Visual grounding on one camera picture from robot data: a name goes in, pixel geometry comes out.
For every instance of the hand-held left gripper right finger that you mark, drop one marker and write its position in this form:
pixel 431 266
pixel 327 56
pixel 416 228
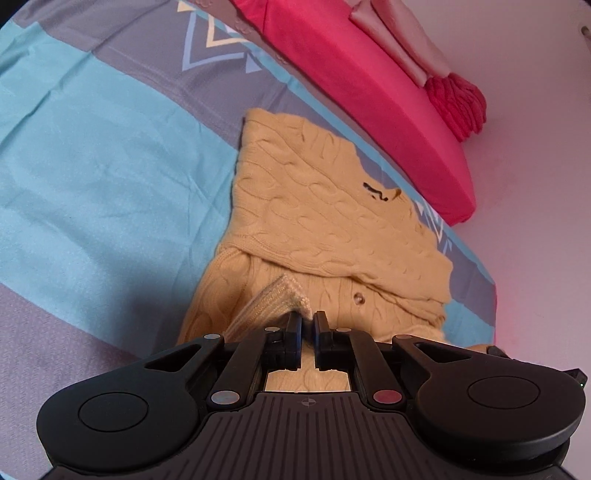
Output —
pixel 322 339

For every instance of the pink folded blanket with tassels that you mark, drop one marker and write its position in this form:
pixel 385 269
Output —
pixel 401 32

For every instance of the blue grey patterned bed sheet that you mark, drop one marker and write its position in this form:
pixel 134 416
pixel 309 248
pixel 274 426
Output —
pixel 106 184

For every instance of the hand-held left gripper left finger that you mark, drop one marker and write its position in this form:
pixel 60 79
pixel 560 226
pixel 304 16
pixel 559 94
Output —
pixel 292 339

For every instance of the red pillow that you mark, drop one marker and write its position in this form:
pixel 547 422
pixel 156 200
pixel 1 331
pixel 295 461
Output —
pixel 369 97

